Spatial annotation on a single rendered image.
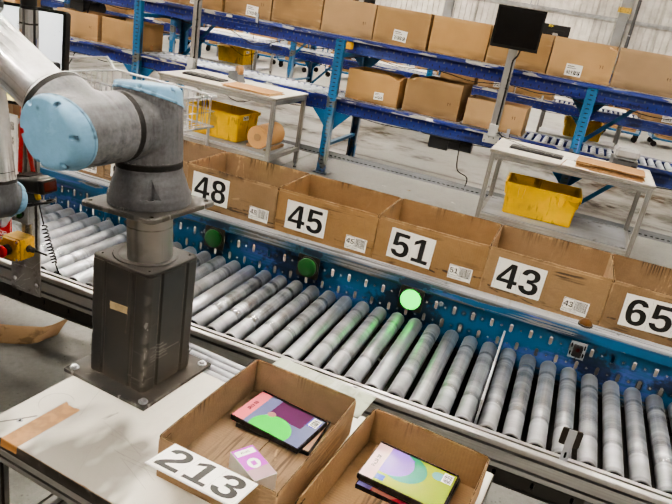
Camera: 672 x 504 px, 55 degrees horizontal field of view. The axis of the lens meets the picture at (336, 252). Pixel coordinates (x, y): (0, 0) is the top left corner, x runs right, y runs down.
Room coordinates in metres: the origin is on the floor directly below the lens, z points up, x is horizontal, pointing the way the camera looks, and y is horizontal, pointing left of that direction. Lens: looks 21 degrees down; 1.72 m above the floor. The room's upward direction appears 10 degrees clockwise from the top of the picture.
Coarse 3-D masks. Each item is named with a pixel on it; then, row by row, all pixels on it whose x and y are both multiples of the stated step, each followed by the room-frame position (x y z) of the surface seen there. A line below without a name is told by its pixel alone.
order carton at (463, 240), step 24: (384, 216) 2.13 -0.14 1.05; (408, 216) 2.39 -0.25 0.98; (432, 216) 2.37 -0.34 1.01; (456, 216) 2.34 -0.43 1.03; (384, 240) 2.12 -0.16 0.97; (456, 240) 2.05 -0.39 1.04; (480, 240) 2.31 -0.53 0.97; (408, 264) 2.09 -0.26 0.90; (432, 264) 2.07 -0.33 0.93; (456, 264) 2.04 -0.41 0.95; (480, 264) 2.02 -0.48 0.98
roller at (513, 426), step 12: (528, 360) 1.84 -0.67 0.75; (528, 372) 1.76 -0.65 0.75; (516, 384) 1.69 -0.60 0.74; (528, 384) 1.69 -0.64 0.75; (516, 396) 1.61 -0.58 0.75; (528, 396) 1.64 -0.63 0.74; (516, 408) 1.54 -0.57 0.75; (516, 420) 1.48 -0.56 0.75; (504, 432) 1.43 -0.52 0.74; (516, 432) 1.43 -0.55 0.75
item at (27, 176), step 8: (24, 176) 1.80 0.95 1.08; (32, 176) 1.80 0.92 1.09; (40, 176) 1.80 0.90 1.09; (48, 176) 1.82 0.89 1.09; (24, 184) 1.79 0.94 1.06; (32, 184) 1.78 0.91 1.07; (40, 184) 1.77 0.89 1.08; (48, 184) 1.79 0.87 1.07; (56, 184) 1.82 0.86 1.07; (32, 192) 1.78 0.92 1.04; (40, 192) 1.77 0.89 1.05; (48, 192) 1.79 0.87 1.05; (32, 200) 1.80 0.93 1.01
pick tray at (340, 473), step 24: (360, 432) 1.21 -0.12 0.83; (384, 432) 1.27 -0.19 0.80; (408, 432) 1.24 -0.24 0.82; (432, 432) 1.22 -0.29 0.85; (336, 456) 1.09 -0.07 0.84; (360, 456) 1.21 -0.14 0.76; (432, 456) 1.22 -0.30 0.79; (456, 456) 1.20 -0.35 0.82; (480, 456) 1.18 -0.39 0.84; (312, 480) 1.00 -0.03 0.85; (336, 480) 1.12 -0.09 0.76; (480, 480) 1.09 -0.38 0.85
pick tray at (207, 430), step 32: (224, 384) 1.27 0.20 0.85; (256, 384) 1.40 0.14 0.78; (288, 384) 1.37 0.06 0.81; (320, 384) 1.34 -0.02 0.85; (192, 416) 1.16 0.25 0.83; (224, 416) 1.27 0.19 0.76; (320, 416) 1.33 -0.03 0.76; (352, 416) 1.29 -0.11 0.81; (160, 448) 1.05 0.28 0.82; (192, 448) 1.14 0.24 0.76; (224, 448) 1.16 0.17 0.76; (256, 448) 1.18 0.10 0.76; (320, 448) 1.12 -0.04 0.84; (288, 480) 0.99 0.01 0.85
